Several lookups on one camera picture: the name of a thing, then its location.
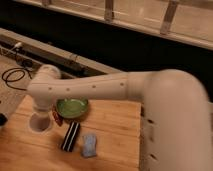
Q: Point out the black object at table edge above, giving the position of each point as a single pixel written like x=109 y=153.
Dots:
x=3 y=119

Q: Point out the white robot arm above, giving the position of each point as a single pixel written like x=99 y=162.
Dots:
x=177 y=122

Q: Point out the black white striped block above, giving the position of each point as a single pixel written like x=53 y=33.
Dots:
x=70 y=137

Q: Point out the white plug adapter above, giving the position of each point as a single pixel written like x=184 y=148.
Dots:
x=18 y=45

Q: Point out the green ceramic bowl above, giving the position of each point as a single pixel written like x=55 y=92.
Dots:
x=71 y=108

